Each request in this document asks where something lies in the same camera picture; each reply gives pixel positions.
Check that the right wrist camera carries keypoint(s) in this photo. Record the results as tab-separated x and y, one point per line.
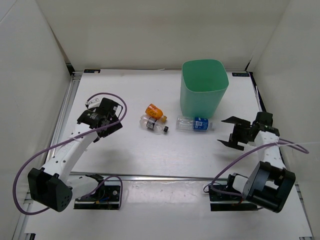
264	118

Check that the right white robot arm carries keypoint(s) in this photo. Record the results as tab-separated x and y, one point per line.
270	183

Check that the clear bottle blue label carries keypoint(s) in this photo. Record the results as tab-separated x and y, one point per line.
194	124

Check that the clear bottle black label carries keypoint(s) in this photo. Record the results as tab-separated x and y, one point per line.
153	125

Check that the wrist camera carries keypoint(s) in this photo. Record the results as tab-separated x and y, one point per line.
108	107
264	118

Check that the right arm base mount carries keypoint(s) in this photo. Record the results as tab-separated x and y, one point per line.
220	202

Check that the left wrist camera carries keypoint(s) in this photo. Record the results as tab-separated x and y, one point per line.
108	107

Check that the orange plastic bottle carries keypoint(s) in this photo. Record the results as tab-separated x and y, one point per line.
155	113

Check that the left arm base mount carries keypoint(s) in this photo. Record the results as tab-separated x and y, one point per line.
107	196

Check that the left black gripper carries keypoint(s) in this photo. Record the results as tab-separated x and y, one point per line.
112	129

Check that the green plastic bin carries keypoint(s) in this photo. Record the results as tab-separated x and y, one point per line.
203	85

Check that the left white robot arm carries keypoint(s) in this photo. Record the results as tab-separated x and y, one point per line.
51	185

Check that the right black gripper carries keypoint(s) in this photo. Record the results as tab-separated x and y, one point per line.
234	138

